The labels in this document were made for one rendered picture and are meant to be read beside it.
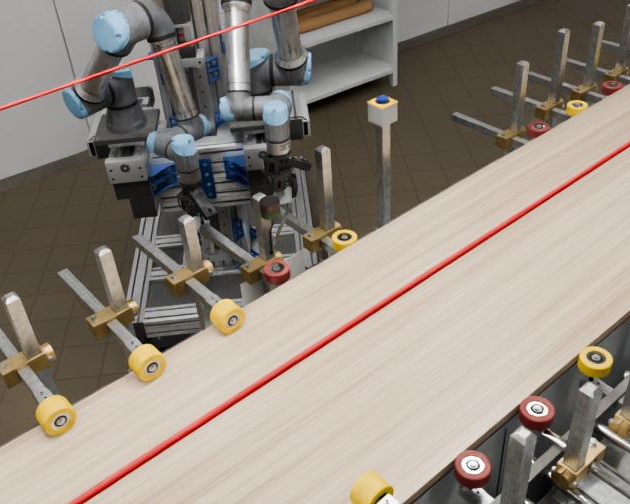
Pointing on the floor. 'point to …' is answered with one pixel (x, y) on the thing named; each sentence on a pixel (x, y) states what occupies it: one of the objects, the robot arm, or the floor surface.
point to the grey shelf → (340, 48)
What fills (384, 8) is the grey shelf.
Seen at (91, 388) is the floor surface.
